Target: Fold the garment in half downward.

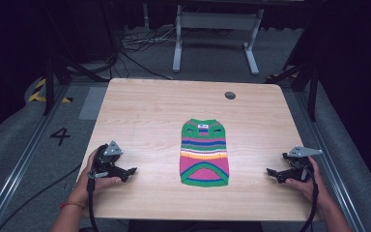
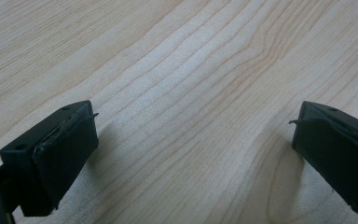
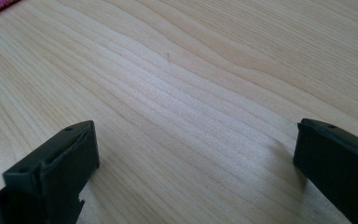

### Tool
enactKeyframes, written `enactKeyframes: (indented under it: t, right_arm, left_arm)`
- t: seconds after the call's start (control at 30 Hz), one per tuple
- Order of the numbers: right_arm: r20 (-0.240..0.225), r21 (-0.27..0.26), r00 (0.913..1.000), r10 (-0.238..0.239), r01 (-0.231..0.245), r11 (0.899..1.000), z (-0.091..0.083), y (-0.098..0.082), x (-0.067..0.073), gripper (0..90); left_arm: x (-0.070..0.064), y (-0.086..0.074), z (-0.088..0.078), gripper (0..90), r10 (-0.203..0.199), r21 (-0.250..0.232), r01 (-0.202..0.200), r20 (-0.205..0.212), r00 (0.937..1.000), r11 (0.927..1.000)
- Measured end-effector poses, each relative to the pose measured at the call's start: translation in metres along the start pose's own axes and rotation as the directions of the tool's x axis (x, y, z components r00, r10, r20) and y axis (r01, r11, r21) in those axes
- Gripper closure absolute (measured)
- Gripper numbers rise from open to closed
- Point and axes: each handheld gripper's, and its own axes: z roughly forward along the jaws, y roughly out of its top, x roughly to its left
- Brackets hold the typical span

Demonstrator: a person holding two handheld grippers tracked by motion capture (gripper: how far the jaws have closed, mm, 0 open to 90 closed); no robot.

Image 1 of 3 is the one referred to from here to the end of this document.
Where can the dark curtain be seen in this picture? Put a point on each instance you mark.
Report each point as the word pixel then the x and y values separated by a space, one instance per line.
pixel 357 80

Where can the person's right hand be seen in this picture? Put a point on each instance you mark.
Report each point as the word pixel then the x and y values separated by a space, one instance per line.
pixel 315 188

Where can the striped knitted pet sweater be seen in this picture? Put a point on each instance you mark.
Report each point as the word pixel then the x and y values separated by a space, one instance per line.
pixel 204 151

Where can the grey metal floor rail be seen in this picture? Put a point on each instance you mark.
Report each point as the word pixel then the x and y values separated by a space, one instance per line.
pixel 330 161
pixel 22 164

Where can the grey round table grommet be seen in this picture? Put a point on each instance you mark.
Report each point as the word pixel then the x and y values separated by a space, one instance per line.
pixel 230 95

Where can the person's left hand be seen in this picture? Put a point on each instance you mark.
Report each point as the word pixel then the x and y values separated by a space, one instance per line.
pixel 93 187

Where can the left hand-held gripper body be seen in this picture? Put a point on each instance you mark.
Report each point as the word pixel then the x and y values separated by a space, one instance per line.
pixel 104 161

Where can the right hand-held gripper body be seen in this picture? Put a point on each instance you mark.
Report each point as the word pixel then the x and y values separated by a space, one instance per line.
pixel 299 169

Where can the yellow and black hazard tape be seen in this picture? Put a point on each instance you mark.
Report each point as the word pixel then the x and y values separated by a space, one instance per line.
pixel 35 96

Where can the black metal stand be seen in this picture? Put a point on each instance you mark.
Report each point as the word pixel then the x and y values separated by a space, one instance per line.
pixel 49 87
pixel 312 93

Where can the white metal desk frame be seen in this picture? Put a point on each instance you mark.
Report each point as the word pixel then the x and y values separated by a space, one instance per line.
pixel 217 21

